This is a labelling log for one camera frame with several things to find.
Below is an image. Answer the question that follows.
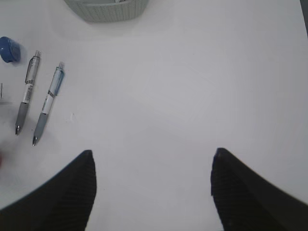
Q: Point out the light blue retractable pen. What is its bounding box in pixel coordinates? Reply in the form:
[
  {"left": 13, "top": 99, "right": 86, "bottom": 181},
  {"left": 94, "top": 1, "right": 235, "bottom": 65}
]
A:
[{"left": 32, "top": 62, "right": 65, "bottom": 146}]

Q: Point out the blue pencil sharpener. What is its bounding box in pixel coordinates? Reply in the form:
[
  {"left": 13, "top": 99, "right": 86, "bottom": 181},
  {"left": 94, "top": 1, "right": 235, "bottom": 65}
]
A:
[{"left": 0, "top": 37, "right": 21, "bottom": 63}]

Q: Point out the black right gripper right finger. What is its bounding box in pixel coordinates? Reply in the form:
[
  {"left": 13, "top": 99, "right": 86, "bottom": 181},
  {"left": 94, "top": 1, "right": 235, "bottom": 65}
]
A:
[{"left": 210, "top": 148, "right": 308, "bottom": 231}]

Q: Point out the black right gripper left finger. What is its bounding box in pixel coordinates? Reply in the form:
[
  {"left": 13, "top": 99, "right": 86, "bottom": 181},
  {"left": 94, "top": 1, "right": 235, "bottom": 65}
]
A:
[{"left": 0, "top": 150, "right": 97, "bottom": 231}]

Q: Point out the green plastic woven basket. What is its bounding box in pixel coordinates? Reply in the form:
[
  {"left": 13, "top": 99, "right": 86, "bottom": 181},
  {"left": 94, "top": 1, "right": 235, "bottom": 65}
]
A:
[{"left": 65, "top": 0, "right": 148, "bottom": 23}]

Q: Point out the grey retractable pen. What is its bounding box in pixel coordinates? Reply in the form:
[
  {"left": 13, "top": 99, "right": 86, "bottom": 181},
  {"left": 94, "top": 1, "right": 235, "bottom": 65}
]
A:
[{"left": 15, "top": 51, "right": 41, "bottom": 135}]

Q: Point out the clear plastic ruler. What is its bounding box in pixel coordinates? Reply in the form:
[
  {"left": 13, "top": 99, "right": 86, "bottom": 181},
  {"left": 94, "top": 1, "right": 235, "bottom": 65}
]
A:
[{"left": 0, "top": 83, "right": 12, "bottom": 106}]

